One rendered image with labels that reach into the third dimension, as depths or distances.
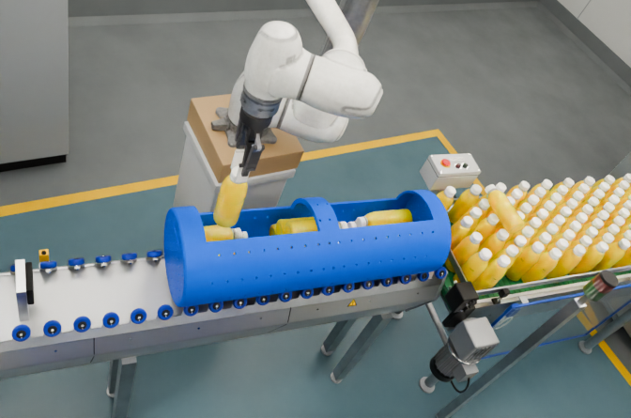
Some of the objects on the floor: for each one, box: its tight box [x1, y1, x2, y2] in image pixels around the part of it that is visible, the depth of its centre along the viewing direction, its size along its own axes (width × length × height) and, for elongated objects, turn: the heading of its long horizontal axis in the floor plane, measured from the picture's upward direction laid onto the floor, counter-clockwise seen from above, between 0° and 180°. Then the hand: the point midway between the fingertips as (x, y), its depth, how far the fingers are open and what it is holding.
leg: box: [112, 356, 137, 418], centre depth 217 cm, size 6×6×63 cm
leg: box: [331, 313, 392, 383], centre depth 258 cm, size 6×6×63 cm
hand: (240, 166), depth 148 cm, fingers closed on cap, 4 cm apart
